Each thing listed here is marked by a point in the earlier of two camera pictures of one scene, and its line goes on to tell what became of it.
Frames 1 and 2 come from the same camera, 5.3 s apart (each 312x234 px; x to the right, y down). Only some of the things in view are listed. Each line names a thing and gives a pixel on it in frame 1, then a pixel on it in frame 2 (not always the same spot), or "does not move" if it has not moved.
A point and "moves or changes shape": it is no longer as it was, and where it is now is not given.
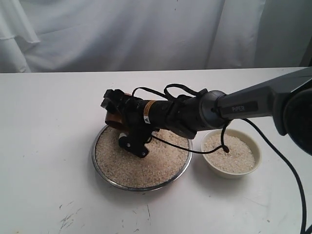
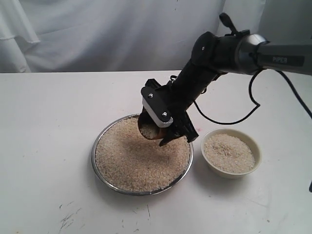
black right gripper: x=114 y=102 to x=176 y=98
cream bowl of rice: x=244 y=155 does not move
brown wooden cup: x=116 y=119 moves or changes shape
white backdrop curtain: x=41 y=36 does not move
